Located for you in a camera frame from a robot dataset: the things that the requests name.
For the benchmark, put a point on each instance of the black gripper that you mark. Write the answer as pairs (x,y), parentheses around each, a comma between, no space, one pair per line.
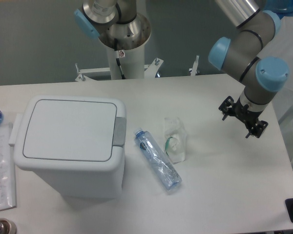
(247,112)

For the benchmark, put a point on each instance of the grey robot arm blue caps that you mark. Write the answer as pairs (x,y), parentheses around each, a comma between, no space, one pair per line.
(262,78)

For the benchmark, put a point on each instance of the grey trash can push button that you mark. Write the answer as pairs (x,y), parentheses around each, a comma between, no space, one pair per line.
(119,135)

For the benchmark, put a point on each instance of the white plastic trash can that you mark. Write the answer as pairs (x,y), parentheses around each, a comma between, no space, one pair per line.
(68,142)

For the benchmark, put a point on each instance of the clear plastic bag with item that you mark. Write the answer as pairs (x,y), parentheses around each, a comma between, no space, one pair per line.
(175,135)

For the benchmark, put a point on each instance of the clear blue plastic bottle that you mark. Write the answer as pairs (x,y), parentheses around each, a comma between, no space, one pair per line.
(158,160)

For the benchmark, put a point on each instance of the blue water jug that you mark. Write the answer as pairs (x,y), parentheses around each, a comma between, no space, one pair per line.
(279,6)

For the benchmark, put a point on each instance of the paper sheet in plastic sleeve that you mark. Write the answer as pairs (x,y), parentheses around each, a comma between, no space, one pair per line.
(7,170)

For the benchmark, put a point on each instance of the round metal object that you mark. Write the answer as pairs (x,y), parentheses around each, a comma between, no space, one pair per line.
(7,226)

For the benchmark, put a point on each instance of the white pedestal base frame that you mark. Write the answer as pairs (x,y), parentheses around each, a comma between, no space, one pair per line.
(120,70)

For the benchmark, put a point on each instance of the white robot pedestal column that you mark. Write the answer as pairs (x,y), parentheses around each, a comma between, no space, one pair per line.
(127,41)

